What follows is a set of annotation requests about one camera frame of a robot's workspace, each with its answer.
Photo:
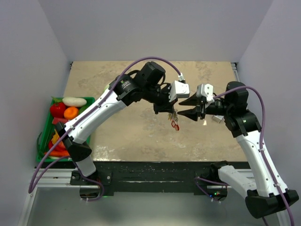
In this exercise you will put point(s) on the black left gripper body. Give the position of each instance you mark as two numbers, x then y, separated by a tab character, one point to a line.
161	99

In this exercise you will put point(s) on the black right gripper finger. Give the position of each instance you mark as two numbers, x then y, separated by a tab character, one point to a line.
190	113
191	101

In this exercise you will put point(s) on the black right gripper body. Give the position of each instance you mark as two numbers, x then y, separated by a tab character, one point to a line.
202	111

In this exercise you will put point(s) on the key bunch with red carabiner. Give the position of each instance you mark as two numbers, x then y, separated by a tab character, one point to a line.
173	118

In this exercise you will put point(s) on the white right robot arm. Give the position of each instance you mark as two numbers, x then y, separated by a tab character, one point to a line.
268	193

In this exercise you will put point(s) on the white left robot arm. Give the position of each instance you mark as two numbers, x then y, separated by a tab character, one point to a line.
145	84

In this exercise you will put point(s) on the green toy pepper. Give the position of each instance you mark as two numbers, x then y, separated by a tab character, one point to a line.
82	109

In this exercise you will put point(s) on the white toy radish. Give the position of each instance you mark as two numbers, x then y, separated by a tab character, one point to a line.
74	101

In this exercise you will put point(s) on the orange toy orange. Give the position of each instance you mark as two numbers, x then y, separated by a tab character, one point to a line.
71	113

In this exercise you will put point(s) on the green plastic basket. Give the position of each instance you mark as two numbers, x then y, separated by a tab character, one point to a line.
46	135

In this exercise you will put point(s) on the red toy tomato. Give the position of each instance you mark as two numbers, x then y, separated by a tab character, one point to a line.
57	109

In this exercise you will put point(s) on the red box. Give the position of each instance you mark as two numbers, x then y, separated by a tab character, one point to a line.
57	120

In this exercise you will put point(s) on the red toy apple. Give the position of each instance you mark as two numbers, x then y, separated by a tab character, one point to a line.
61	145

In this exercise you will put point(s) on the yellow toy pepper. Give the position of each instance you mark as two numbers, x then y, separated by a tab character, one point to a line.
55	138

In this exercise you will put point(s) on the orange toy carrot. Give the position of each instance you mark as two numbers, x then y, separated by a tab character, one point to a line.
58	154

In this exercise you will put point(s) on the red toy chili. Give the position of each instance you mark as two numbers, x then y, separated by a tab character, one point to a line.
56	148

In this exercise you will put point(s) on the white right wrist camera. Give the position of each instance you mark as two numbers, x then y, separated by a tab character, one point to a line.
206	91

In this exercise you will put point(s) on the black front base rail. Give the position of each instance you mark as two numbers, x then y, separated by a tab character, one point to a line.
153	177

